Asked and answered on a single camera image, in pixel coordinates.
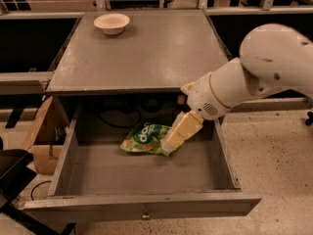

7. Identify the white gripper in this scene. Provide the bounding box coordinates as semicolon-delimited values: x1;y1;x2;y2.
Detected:
160;72;231;154

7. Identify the green rice chip bag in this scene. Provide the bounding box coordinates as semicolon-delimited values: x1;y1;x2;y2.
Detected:
120;122;178;157

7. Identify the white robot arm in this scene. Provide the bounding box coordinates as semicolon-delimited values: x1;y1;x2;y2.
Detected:
160;23;313;153

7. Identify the metal drawer knob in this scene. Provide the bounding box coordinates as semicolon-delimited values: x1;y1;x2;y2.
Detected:
141;209;151;220

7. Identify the open grey top drawer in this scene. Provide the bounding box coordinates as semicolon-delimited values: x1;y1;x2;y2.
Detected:
23;105;261;222

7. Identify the grey cabinet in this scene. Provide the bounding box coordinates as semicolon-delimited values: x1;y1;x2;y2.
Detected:
47;10;228;98

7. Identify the white paper bowl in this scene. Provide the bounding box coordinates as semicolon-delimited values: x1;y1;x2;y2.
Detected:
94;14;130;35

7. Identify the black caster wheel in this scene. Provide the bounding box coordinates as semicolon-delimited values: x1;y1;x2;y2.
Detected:
305;112;313;125

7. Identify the brown cardboard box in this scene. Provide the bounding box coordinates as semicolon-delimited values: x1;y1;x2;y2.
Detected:
22;97;66;175

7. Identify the black chair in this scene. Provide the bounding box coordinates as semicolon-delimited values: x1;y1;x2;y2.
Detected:
0;149;75;235

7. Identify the black cable inside cabinet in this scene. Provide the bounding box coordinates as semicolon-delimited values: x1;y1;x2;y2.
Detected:
94;96;164;129

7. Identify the black cable on floor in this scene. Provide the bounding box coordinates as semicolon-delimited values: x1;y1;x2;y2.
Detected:
30;179;53;201

